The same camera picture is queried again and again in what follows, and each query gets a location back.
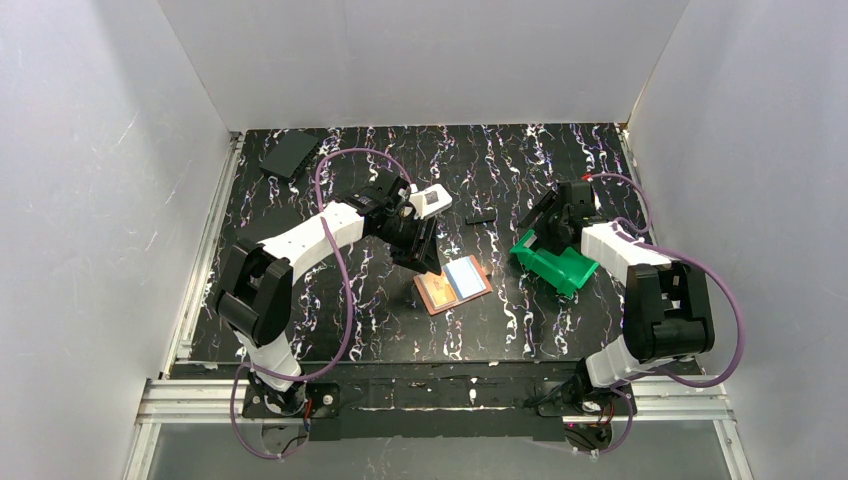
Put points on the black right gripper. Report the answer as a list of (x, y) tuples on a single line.
[(548, 225)]

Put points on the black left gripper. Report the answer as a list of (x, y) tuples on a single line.
[(411, 234)]

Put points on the gold credit card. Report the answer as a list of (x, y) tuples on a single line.
[(437, 291)]

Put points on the tan leather card holder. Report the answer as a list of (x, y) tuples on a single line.
[(468, 279)]

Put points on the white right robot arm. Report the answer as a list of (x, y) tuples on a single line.
[(666, 309)]

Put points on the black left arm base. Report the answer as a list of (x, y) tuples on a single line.
[(301, 400)]

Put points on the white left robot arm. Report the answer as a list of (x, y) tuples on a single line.
[(255, 286)]

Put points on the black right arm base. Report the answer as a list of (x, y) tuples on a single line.
[(567, 398)]

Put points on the flat black card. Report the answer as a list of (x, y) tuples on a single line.
[(249, 239)]

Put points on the white rectangular box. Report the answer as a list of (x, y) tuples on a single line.
[(434, 199)]

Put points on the small black bar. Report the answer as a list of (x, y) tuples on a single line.
[(480, 218)]

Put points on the green plastic bin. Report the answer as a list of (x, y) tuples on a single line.
[(566, 272)]

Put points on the black rectangular box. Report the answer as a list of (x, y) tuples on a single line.
[(288, 158)]

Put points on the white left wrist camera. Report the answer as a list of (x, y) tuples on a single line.
[(424, 199)]

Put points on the aluminium frame rail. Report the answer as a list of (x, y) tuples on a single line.
[(463, 427)]

